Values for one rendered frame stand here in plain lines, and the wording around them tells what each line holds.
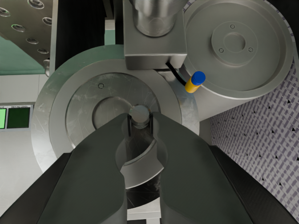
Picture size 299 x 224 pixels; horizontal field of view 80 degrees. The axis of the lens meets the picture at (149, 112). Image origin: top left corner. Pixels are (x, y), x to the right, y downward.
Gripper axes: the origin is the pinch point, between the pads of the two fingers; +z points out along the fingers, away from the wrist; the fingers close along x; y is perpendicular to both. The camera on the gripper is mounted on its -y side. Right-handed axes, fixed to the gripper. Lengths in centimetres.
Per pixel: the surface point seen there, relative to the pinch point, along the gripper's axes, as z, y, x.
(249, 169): 7.2, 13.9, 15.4
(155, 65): 5.2, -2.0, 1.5
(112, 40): 225, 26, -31
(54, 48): 8.3, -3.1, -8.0
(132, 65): 5.1, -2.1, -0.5
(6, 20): 29.1, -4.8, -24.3
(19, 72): 285, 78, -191
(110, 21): 51, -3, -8
